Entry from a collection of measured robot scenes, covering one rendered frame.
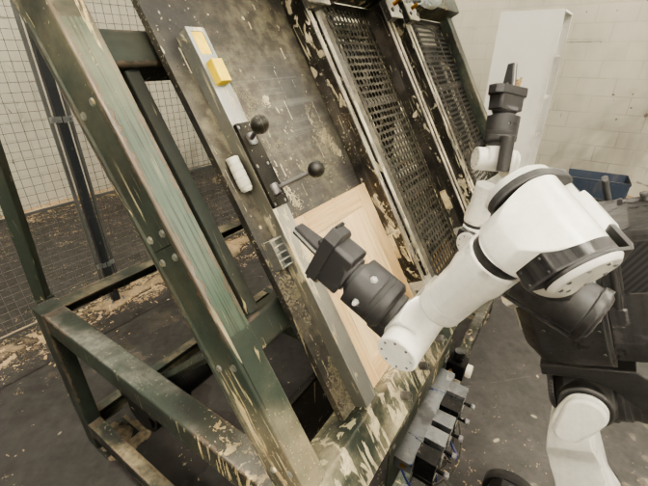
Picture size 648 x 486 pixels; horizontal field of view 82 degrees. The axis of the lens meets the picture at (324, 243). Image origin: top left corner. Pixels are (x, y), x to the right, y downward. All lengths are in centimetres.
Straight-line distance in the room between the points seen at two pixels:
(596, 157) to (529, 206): 573
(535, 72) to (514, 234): 430
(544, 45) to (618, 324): 399
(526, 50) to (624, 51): 161
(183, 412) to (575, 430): 98
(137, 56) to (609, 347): 111
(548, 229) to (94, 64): 71
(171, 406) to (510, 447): 159
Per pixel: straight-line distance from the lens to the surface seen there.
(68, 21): 81
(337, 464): 91
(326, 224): 99
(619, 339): 93
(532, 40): 473
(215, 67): 90
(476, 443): 216
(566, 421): 110
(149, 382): 130
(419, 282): 123
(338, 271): 61
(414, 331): 58
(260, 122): 75
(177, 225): 70
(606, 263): 44
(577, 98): 608
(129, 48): 94
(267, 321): 87
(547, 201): 45
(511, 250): 44
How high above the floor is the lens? 167
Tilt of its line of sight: 27 degrees down
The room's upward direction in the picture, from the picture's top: straight up
